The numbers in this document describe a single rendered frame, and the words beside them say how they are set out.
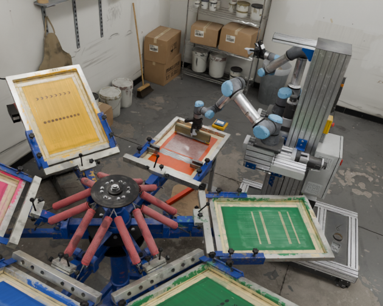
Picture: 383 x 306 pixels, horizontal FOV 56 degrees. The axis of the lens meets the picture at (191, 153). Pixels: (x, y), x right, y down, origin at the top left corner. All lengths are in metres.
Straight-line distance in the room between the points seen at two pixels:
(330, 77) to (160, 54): 3.72
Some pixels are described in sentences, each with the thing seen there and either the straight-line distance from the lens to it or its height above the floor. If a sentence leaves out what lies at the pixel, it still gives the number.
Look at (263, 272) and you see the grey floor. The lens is 3.66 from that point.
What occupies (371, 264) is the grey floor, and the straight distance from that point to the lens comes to 4.17.
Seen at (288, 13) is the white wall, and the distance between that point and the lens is 6.14.
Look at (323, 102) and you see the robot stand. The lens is 2.93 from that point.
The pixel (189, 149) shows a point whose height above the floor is 0.95.
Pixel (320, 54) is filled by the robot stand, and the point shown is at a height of 1.99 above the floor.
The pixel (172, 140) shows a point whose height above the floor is 0.95.
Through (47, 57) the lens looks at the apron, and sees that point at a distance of 4.45.
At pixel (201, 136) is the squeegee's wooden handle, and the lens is 3.31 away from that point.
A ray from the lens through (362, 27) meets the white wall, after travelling 6.06.
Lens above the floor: 2.91
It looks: 38 degrees down
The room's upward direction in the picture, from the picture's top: 7 degrees clockwise
